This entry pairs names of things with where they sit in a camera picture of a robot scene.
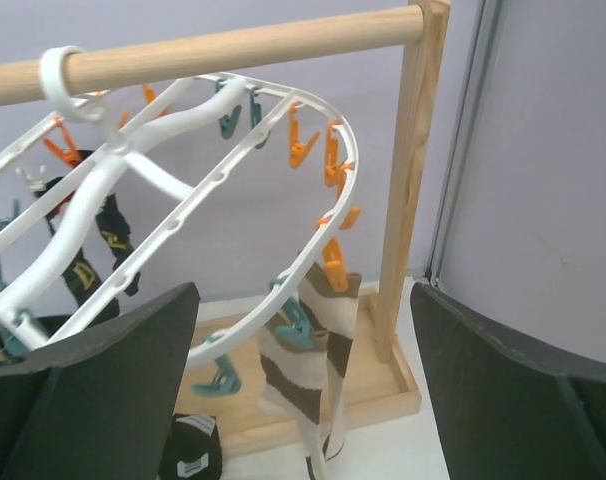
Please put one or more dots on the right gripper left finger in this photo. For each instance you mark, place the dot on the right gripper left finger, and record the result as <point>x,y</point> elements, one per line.
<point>98,405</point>

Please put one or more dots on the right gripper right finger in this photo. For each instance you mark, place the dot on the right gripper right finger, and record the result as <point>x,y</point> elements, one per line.
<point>507,405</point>

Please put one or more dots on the black blue sport sock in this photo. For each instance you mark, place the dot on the black blue sport sock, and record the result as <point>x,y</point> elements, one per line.
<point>192,449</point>

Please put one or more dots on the brown cream striped sock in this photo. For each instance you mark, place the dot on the brown cream striped sock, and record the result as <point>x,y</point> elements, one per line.
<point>307,383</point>

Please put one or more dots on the white round clip hanger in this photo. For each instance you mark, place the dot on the white round clip hanger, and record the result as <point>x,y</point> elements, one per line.
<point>125,149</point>

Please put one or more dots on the black santa sock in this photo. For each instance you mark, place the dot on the black santa sock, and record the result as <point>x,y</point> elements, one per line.
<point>108,246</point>

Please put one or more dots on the wooden hanging rack frame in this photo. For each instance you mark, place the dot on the wooden hanging rack frame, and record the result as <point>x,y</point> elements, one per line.
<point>250,227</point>

